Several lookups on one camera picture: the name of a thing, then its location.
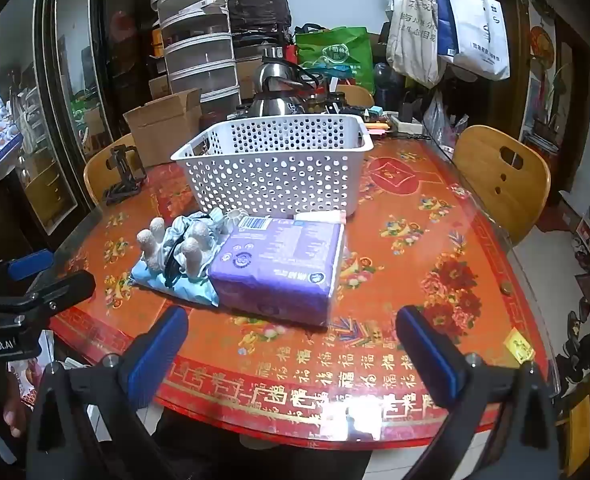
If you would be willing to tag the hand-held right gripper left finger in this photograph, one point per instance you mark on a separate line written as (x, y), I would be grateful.
(155, 355)

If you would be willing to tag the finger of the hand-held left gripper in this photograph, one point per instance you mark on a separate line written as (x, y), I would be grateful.
(32, 264)
(65, 286)

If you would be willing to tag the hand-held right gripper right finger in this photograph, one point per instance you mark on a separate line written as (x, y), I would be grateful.
(430, 355)

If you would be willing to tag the light blue cloth pack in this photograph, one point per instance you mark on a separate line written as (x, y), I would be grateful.
(195, 287)

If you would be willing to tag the beige plush toy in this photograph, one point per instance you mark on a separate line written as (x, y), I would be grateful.
(150, 242)

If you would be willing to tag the purple tissue pack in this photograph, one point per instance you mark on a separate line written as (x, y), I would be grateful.
(275, 265)

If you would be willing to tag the beige ribbed soft cup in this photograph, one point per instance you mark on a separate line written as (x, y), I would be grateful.
(235, 218)

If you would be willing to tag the white tissue roll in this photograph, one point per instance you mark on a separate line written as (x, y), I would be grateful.
(320, 216)

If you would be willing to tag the white perforated plastic basket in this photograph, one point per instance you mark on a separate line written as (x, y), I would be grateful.
(275, 175)

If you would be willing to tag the person's left hand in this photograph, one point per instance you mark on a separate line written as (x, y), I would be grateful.
(15, 417)

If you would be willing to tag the printed paper packet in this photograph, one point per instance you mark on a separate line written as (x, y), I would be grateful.
(30, 370)

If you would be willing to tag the yellow sticker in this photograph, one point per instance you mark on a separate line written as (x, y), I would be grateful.
(520, 347)

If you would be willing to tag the black phone holder stand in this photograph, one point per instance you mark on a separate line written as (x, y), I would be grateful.
(122, 172)

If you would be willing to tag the pile of black shoes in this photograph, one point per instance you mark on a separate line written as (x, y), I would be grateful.
(582, 345)

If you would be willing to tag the dark glass door cabinet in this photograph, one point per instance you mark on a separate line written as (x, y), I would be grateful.
(40, 85)

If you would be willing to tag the open cardboard box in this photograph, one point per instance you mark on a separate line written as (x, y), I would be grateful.
(162, 130)

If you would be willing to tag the wooden chair with cutout back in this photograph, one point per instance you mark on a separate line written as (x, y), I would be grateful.
(505, 185)

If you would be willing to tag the white power strip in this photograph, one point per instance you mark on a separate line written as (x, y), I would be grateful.
(407, 126)

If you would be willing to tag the clear plastic bag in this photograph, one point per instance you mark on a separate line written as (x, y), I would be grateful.
(440, 122)

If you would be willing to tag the potted plant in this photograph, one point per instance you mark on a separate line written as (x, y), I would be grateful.
(547, 120)

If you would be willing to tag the stacked clear drawer unit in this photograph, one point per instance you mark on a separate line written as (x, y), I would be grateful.
(200, 55)

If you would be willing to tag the glass jar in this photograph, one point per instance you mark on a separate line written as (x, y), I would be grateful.
(336, 102)

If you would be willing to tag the dark water bottle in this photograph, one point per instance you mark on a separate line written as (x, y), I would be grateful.
(389, 85)

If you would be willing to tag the steel kettle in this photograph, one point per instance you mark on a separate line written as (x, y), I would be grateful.
(280, 70)

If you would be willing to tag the green shopping bag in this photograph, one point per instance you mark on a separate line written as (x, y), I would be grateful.
(335, 55)

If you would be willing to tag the beige tote bag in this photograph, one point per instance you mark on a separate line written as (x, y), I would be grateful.
(415, 30)

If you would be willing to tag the blue bag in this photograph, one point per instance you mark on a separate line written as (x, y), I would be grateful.
(445, 20)

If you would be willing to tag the dark plastic covered appliance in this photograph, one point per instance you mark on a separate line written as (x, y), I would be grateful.
(255, 5)

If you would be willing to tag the dark wooden door frame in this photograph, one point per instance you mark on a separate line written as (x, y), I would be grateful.
(580, 85)

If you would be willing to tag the red round wall ornament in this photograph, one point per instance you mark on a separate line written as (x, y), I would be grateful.
(542, 45)

